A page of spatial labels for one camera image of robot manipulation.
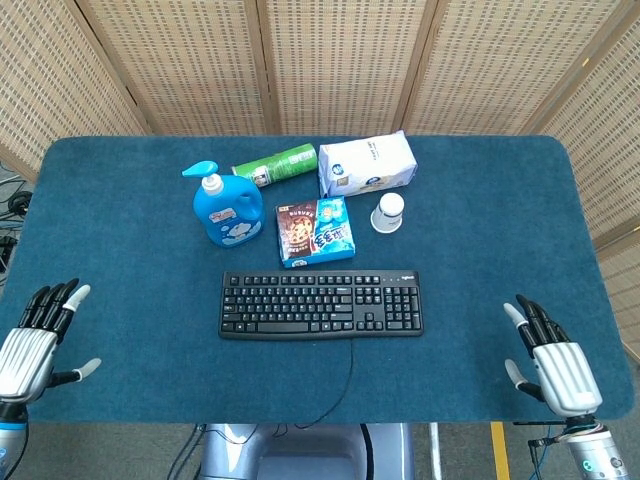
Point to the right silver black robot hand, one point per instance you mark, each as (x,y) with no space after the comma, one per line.
(562,365)

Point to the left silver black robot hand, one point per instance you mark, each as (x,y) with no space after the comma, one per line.
(25,347)

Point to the black computer keyboard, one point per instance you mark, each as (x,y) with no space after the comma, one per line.
(320,305)

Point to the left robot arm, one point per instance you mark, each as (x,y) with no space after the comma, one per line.
(10,435)

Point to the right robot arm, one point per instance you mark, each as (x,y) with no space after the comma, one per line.
(595,447)

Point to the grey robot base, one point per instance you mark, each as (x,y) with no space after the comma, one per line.
(305,452)

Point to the blue cookie box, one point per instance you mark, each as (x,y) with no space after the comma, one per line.
(315,230)

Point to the blue table mat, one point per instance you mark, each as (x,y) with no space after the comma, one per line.
(150,325)

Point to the white paper cup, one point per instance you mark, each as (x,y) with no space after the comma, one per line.
(388,212)

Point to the blue pump detergent bottle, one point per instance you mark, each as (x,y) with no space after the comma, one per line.
(227,210)

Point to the white tissue pack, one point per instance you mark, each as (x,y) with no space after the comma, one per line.
(367,165)

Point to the green cylindrical can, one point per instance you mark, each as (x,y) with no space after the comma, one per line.
(277,167)

